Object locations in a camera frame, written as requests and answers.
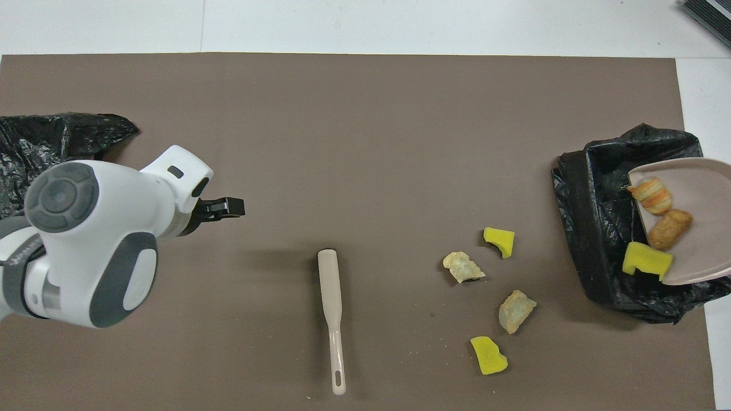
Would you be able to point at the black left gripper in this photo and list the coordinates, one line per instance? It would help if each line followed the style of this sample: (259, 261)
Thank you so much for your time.
(197, 220)

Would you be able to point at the beige hand brush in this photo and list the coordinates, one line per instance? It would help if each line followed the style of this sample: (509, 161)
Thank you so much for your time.
(331, 285)

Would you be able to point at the pale crumbly bread chunk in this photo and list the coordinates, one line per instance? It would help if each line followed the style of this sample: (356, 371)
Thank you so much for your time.
(515, 311)
(461, 266)

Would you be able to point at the yellow sponge piece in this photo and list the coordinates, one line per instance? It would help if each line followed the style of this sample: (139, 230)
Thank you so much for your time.
(645, 260)
(499, 240)
(487, 357)

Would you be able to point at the striped croissant piece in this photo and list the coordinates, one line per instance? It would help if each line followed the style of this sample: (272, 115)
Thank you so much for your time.
(652, 195)

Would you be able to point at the brown bread roll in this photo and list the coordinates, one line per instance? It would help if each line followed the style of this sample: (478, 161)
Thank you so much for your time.
(669, 229)

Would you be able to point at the beige plastic dustpan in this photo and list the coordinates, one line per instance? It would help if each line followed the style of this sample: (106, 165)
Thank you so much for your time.
(697, 228)

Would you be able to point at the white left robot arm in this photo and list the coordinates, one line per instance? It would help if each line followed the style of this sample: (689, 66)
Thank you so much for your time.
(114, 205)

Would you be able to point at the empty black bag bin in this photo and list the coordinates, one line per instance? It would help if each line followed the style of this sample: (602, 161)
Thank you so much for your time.
(68, 134)

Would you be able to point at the black bag trash bin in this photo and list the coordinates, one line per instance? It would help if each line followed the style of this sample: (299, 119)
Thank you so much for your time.
(594, 228)

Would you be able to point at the brown table mat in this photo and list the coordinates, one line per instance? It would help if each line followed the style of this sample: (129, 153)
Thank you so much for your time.
(365, 114)

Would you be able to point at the dark ribbed panel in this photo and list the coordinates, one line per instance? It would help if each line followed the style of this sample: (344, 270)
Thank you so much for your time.
(711, 14)

